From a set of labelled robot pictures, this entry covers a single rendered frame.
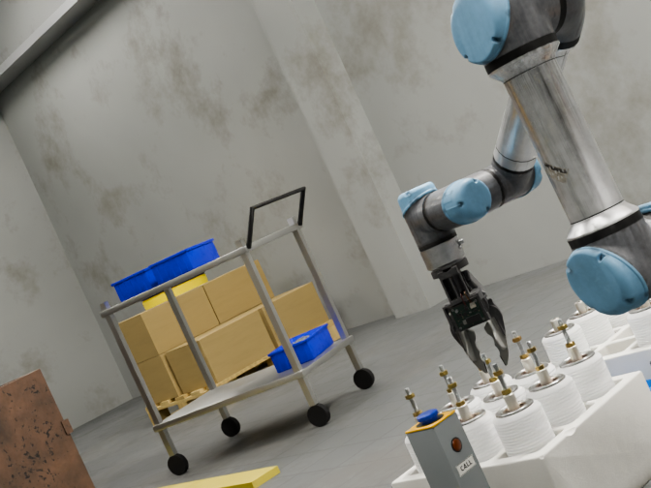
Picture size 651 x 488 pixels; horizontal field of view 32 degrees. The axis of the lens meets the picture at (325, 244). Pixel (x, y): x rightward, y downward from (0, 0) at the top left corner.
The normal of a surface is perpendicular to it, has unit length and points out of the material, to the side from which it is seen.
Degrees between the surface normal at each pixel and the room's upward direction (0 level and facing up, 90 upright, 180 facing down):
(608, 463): 90
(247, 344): 90
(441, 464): 90
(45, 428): 90
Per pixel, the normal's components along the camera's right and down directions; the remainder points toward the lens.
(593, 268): -0.72, 0.49
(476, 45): -0.84, 0.25
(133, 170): -0.68, 0.32
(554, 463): 0.64, -0.27
